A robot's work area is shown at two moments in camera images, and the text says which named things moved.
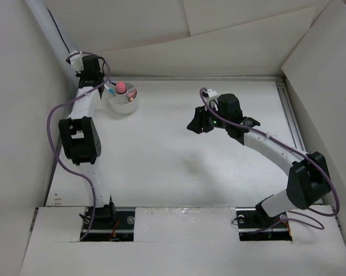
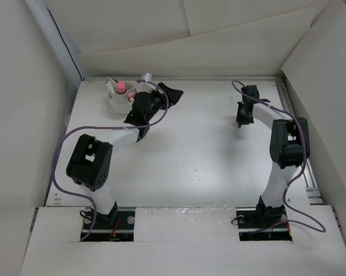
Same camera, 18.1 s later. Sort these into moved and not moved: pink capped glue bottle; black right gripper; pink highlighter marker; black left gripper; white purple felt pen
Moved: black left gripper; black right gripper; white purple felt pen
Not moved: pink capped glue bottle; pink highlighter marker
